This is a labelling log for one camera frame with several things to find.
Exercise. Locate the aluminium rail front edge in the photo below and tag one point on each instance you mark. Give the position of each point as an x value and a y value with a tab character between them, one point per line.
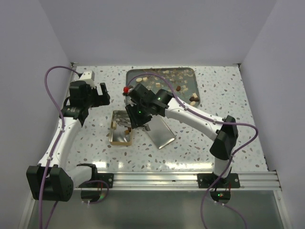
193	181

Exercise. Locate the floral teal serving tray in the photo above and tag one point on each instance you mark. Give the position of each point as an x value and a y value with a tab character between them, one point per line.
182	80

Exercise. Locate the red cable connector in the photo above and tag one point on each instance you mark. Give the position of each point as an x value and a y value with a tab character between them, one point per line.
125	90

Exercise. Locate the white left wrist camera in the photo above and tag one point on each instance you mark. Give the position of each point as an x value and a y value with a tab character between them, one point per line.
88	77

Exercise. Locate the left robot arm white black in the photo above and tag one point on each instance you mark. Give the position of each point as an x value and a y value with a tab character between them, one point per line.
49	180

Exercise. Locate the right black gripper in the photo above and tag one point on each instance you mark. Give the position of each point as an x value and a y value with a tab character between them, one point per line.
136	121

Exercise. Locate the silver metal tin lid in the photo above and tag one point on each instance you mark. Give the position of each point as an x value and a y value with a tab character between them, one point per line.
159	132

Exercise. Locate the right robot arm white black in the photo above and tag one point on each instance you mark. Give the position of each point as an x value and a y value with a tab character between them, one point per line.
223	132

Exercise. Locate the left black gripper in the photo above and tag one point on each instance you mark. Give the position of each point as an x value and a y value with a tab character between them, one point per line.
100	99

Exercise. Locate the gold metal tin box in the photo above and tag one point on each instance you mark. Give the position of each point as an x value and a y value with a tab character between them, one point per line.
117	137

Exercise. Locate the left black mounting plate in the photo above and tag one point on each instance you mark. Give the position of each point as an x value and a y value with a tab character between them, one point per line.
104	177

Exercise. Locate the silver metal tongs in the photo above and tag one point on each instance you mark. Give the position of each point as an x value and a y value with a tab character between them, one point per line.
125	121

